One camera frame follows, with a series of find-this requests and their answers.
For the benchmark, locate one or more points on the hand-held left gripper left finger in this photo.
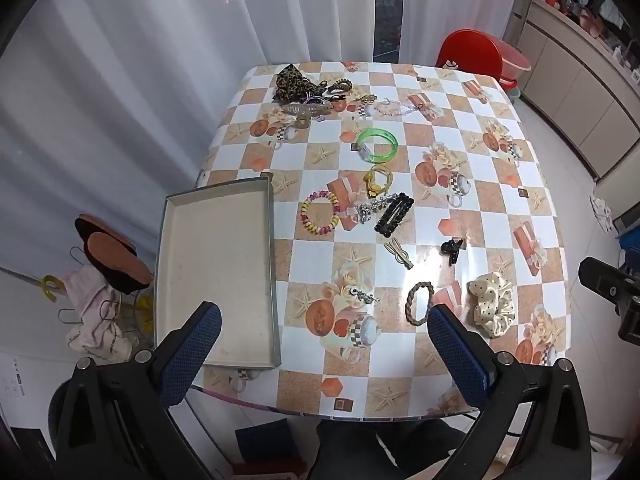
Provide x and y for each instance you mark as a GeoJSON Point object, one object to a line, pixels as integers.
{"type": "Point", "coordinates": [196, 347]}

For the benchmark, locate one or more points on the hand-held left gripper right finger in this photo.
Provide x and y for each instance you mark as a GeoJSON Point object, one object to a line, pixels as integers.
{"type": "Point", "coordinates": [455, 350]}

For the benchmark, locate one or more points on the cream polka dot scrunchie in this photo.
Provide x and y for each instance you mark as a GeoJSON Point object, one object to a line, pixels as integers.
{"type": "Point", "coordinates": [492, 305]}

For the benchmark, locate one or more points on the small black claw clip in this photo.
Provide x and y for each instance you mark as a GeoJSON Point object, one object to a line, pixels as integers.
{"type": "Point", "coordinates": [452, 252]}

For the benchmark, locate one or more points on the beige bunny hair clip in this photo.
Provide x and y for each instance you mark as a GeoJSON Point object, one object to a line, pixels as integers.
{"type": "Point", "coordinates": [400, 256]}

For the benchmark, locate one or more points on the green translucent bangle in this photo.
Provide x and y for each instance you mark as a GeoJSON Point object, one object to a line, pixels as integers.
{"type": "Point", "coordinates": [392, 140]}

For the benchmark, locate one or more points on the blue bin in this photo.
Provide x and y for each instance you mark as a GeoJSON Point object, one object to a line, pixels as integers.
{"type": "Point", "coordinates": [630, 250]}

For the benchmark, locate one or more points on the white floor cloth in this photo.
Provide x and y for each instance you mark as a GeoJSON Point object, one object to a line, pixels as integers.
{"type": "Point", "coordinates": [602, 210]}

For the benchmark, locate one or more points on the pink crumpled cloth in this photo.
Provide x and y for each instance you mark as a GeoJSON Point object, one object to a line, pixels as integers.
{"type": "Point", "coordinates": [92, 310]}

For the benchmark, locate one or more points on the dark flat shoe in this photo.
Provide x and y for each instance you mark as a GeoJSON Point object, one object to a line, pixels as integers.
{"type": "Point", "coordinates": [117, 262]}
{"type": "Point", "coordinates": [92, 227]}

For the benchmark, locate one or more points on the person's legs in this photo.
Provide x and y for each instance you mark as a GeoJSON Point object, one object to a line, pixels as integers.
{"type": "Point", "coordinates": [390, 447]}

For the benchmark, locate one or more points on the blue book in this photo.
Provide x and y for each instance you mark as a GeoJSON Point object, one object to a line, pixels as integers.
{"type": "Point", "coordinates": [267, 442]}

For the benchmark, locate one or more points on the black beaded snap clip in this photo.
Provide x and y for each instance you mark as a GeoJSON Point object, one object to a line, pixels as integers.
{"type": "Point", "coordinates": [395, 214]}

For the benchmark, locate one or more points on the yellow hanger hook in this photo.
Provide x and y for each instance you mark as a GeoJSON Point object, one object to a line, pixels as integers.
{"type": "Point", "coordinates": [50, 292]}

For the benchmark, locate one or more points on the silver star hair clip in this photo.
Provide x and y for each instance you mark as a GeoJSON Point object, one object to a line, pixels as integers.
{"type": "Point", "coordinates": [372, 207]}

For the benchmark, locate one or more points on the checkered vinyl tablecloth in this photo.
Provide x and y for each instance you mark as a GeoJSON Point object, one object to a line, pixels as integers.
{"type": "Point", "coordinates": [450, 125]}

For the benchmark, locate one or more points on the beige low cabinet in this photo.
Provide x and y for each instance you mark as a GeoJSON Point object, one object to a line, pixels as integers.
{"type": "Point", "coordinates": [575, 75]}

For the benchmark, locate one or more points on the pink plastic basin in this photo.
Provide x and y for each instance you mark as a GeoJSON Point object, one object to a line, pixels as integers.
{"type": "Point", "coordinates": [515, 62]}

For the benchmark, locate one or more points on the leopard print scrunchie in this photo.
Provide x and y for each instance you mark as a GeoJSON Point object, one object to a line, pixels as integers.
{"type": "Point", "coordinates": [292, 82]}

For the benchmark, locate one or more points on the black hair clip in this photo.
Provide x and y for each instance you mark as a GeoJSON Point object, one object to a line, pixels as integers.
{"type": "Point", "coordinates": [336, 94]}

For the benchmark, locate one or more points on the red plastic stool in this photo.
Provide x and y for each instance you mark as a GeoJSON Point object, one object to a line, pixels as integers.
{"type": "Point", "coordinates": [470, 52]}

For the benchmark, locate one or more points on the white curtain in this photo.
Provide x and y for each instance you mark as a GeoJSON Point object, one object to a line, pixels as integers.
{"type": "Point", "coordinates": [150, 60]}

